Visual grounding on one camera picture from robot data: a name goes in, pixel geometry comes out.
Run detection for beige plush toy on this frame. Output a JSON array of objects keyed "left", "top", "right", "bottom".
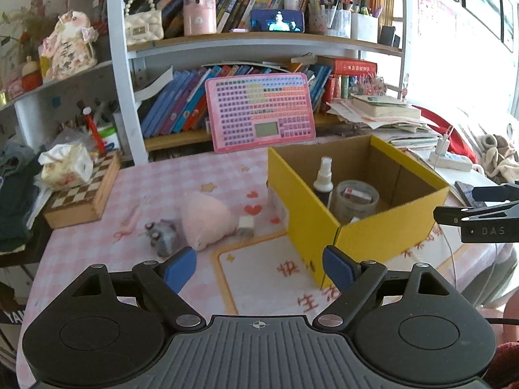
[{"left": 472, "top": 134, "right": 519, "bottom": 185}]

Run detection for pink toy keyboard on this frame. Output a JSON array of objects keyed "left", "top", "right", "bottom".
[{"left": 205, "top": 73, "right": 317, "bottom": 154}]

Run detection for pink plush toy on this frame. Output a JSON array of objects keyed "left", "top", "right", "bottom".
[{"left": 178, "top": 192, "right": 238, "bottom": 251}]

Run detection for white spray bottle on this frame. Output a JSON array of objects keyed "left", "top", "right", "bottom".
[{"left": 312, "top": 157, "right": 335, "bottom": 211}]

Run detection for white wooden bookshelf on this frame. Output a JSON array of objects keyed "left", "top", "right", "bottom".
[{"left": 0, "top": 0, "right": 406, "bottom": 167}]

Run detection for thick red book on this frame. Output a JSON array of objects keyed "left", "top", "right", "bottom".
[{"left": 316, "top": 56, "right": 378, "bottom": 76}]

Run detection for yellow cardboard box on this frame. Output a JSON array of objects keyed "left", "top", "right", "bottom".
[{"left": 267, "top": 135, "right": 451, "bottom": 290}]

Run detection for pink checked tablecloth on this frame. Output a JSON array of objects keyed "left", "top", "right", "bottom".
[{"left": 16, "top": 146, "right": 513, "bottom": 377}]

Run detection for white pen holder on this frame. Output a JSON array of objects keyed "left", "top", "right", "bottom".
[{"left": 351, "top": 12, "right": 380, "bottom": 43}]

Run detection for row of colourful books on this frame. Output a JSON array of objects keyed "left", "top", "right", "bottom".
[{"left": 140, "top": 65, "right": 211, "bottom": 138}]

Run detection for white jar green label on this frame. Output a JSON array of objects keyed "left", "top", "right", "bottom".
[{"left": 97, "top": 125, "right": 120, "bottom": 152}]

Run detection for pink cylinder container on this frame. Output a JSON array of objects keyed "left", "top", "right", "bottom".
[{"left": 183, "top": 0, "right": 217, "bottom": 36}]

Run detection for pink floral doll ornament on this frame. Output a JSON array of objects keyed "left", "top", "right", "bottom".
[{"left": 41, "top": 10, "right": 98, "bottom": 81}]

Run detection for black cable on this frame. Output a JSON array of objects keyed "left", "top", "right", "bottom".
[{"left": 478, "top": 317, "right": 519, "bottom": 327}]

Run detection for white notebook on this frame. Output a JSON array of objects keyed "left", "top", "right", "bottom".
[{"left": 409, "top": 150, "right": 503, "bottom": 207}]

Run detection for small white block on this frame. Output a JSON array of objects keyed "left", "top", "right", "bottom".
[{"left": 236, "top": 216, "right": 255, "bottom": 238}]

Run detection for red pen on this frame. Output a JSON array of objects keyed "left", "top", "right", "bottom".
[{"left": 83, "top": 107, "right": 102, "bottom": 155}]

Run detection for black strap white print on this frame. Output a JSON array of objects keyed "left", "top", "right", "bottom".
[{"left": 0, "top": 281, "right": 27, "bottom": 325}]

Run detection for white charging cable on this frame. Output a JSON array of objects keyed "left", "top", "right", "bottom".
[{"left": 444, "top": 227, "right": 460, "bottom": 288}]

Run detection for small white printed box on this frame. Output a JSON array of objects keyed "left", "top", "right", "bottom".
[{"left": 344, "top": 186, "right": 373, "bottom": 204}]

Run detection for pink alphabet poster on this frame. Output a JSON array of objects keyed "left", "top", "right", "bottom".
[{"left": 417, "top": 0, "right": 457, "bottom": 39}]

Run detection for blue phone on shelf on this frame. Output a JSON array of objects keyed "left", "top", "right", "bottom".
[{"left": 250, "top": 8, "right": 306, "bottom": 33}]

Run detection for dark red garment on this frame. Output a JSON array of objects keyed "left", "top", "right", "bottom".
[{"left": 497, "top": 342, "right": 519, "bottom": 389}]

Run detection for white open booklet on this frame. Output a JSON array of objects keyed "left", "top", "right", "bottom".
[{"left": 134, "top": 67, "right": 175, "bottom": 102}]

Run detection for bunch of colourful clips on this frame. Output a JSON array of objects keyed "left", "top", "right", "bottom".
[{"left": 351, "top": 75, "right": 388, "bottom": 97}]

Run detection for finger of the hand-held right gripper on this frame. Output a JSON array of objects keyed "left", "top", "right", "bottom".
[
  {"left": 472, "top": 182, "right": 519, "bottom": 202},
  {"left": 433, "top": 202, "right": 519, "bottom": 228}
]

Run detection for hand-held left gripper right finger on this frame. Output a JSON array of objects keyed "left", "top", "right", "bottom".
[{"left": 313, "top": 245, "right": 455, "bottom": 332}]

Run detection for pile of dark clothes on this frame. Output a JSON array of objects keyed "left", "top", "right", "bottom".
[{"left": 0, "top": 142, "right": 51, "bottom": 252}]

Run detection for floral tissue pack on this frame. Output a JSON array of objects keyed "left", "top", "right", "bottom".
[{"left": 37, "top": 143, "right": 94, "bottom": 191}]

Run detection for yellow bamboo books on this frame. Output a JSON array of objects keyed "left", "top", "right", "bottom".
[{"left": 371, "top": 0, "right": 396, "bottom": 29}]

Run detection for grey toy mouse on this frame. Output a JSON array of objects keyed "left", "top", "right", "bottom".
[{"left": 145, "top": 219, "right": 185, "bottom": 258}]

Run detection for small black box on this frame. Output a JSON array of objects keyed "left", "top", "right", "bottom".
[{"left": 379, "top": 25, "right": 402, "bottom": 47}]

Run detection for person's right forearm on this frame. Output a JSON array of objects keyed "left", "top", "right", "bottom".
[{"left": 502, "top": 292, "right": 519, "bottom": 333}]

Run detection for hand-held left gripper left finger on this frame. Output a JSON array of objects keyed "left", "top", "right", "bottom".
[{"left": 67, "top": 247, "right": 205, "bottom": 333}]

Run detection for row of blue books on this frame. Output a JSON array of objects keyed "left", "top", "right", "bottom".
[{"left": 306, "top": 63, "right": 337, "bottom": 114}]

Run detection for clear plastic cup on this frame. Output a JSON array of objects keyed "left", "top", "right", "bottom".
[{"left": 333, "top": 180, "right": 380, "bottom": 224}]

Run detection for white quilted handbag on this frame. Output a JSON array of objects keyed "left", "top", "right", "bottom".
[{"left": 124, "top": 0, "right": 165, "bottom": 46}]

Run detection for clear pen holder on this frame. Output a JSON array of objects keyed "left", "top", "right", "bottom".
[{"left": 326, "top": 8, "right": 351, "bottom": 39}]

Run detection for stack of books and papers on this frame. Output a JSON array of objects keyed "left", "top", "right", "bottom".
[{"left": 326, "top": 93, "right": 442, "bottom": 150}]

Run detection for wooden chess box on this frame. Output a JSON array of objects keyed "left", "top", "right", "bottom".
[{"left": 42, "top": 151, "right": 122, "bottom": 230}]

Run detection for black smartphone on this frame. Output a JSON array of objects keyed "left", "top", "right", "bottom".
[{"left": 454, "top": 180, "right": 485, "bottom": 207}]

